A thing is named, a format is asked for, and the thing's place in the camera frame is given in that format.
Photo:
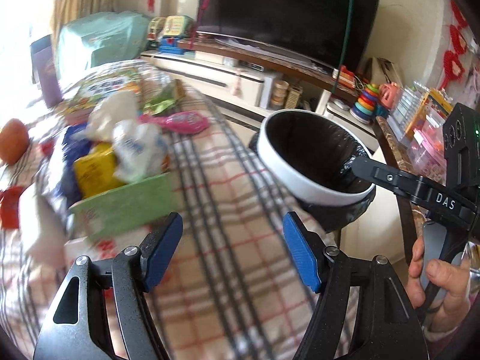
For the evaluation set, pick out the red apple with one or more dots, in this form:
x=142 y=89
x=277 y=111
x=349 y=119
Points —
x=14 y=140

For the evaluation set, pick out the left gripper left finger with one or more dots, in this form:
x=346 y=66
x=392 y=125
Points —
x=76 y=326

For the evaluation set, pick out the white TV cabinet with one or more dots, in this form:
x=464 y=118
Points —
x=235 y=77

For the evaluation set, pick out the clear plastic storage boxes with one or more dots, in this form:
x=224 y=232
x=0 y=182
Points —
x=417 y=123

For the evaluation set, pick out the blue foil snack bag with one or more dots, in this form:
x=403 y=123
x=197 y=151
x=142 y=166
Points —
x=74 y=145

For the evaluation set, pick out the rainbow stacking ring toy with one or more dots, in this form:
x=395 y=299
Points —
x=365 y=106

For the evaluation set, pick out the colourful children's book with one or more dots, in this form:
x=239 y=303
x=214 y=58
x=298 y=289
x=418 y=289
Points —
x=101 y=85

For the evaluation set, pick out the stacked round tins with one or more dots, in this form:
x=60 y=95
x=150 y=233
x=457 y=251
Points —
x=278 y=98

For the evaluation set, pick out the pink toy phone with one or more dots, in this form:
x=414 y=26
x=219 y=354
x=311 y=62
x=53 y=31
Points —
x=184 y=122

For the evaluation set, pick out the wooden lantern box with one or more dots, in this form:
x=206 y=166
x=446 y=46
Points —
x=293 y=98

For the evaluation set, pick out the white tissue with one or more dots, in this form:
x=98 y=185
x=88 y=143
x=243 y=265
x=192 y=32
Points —
x=119 y=106

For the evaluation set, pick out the black curved television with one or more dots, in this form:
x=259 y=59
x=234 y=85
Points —
x=331 y=32

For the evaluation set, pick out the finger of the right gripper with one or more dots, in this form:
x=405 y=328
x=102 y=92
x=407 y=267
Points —
x=445 y=206

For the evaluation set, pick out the white rimmed black trash bin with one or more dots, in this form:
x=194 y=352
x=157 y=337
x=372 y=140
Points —
x=312 y=157

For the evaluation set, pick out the red snack bag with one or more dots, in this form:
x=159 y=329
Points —
x=10 y=207

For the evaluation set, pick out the green carton box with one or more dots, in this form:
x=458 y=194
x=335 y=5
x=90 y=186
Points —
x=125 y=208

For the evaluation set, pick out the purple thermos bottle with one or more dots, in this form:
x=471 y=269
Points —
x=43 y=66

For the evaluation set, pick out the teal covered furniture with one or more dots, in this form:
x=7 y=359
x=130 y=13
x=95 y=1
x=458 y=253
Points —
x=100 y=38

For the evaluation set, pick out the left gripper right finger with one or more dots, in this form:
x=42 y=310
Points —
x=386 y=325

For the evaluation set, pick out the green candy wrapper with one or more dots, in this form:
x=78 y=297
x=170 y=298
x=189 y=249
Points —
x=165 y=99

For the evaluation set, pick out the white plastic wrapper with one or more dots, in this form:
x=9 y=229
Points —
x=140 y=150

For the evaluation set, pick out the toy cash register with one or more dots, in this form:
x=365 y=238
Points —
x=164 y=33

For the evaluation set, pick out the pink toy basket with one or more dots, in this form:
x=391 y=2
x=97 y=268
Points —
x=388 y=94

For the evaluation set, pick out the yellow snack packet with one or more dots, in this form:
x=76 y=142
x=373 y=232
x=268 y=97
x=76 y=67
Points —
x=95 y=172

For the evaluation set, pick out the white foam block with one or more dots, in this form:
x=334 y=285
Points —
x=41 y=230

